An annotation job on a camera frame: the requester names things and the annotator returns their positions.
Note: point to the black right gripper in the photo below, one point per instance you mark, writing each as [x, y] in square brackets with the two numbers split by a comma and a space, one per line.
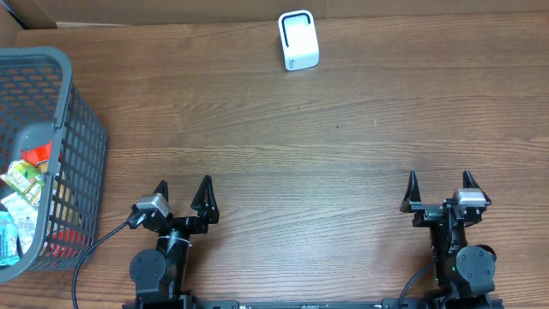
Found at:
[425, 212]

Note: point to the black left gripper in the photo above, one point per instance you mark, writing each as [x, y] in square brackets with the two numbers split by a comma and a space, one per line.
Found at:
[184, 221]

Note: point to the orange spaghetti pack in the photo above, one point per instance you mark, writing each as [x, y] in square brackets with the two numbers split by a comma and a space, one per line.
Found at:
[38, 157]

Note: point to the white tube gold cap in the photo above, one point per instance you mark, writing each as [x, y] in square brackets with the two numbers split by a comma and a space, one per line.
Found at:
[24, 217]

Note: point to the green snack pouch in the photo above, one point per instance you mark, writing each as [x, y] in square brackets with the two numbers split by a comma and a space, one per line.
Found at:
[25, 180]

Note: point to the teal tissue wipes pack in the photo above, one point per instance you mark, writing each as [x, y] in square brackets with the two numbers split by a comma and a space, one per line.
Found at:
[9, 237]

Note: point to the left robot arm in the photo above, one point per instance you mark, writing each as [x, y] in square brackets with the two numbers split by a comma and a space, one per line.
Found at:
[158, 273]

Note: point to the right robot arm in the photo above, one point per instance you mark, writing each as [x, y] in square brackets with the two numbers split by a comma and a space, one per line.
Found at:
[463, 271]

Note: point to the white barcode scanner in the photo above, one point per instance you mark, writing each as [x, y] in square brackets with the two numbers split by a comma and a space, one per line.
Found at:
[299, 41]

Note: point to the grey plastic mesh basket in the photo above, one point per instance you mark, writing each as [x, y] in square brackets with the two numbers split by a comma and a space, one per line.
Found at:
[40, 104]

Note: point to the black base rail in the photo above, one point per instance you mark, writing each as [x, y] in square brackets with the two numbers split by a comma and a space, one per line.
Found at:
[194, 303]

